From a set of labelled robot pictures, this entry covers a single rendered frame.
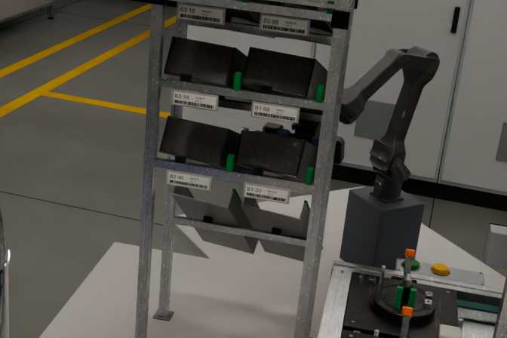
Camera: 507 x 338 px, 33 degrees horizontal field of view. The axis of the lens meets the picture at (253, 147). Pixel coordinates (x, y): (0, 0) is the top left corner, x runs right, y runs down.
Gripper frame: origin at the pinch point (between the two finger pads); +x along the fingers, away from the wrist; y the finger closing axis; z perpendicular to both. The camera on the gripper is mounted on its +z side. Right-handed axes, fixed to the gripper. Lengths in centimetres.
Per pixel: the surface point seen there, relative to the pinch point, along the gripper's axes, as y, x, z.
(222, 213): -8.7, 19.1, -4.8
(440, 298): 34.8, 0.0, -30.7
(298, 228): 6.8, 15.1, -7.5
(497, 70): 4, -275, -119
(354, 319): 20.7, 18.4, -25.3
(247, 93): 0.6, 23.1, 27.9
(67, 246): -156, -96, -150
